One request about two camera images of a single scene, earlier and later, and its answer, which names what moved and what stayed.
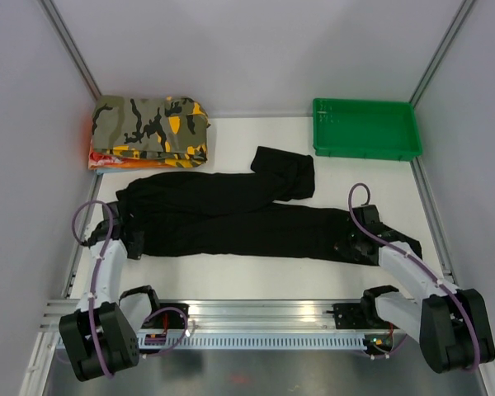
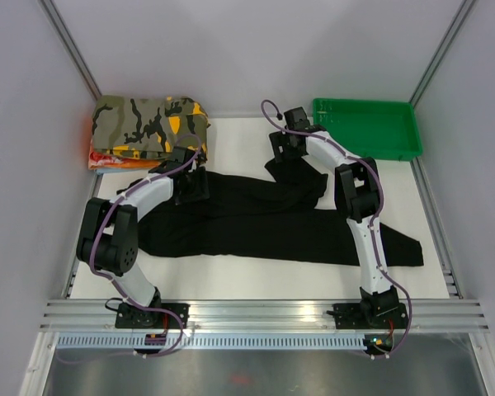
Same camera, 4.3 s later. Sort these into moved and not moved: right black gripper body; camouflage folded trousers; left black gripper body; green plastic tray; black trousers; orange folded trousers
Moved: left black gripper body; right black gripper body
Not moved: black trousers; orange folded trousers; camouflage folded trousers; green plastic tray
